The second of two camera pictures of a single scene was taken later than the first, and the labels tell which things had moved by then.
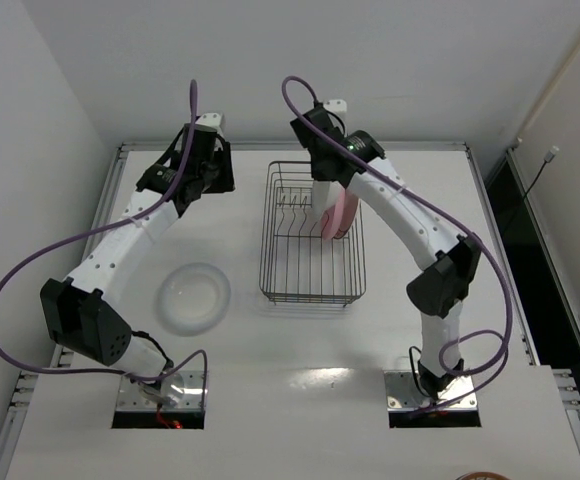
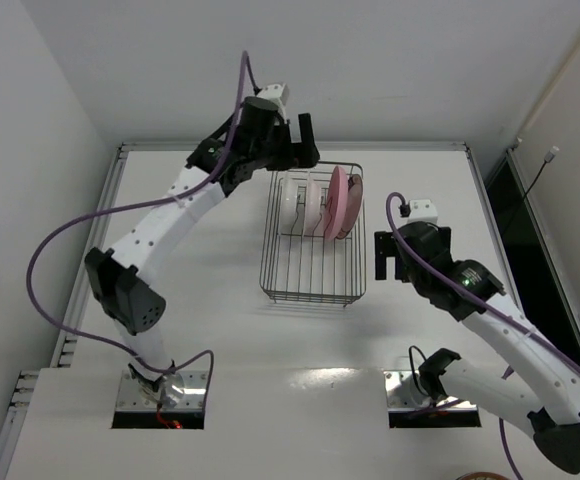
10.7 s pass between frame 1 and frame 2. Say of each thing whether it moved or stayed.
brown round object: stayed
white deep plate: moved
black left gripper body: moved
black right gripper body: moved
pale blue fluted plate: moved
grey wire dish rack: stayed
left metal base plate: stayed
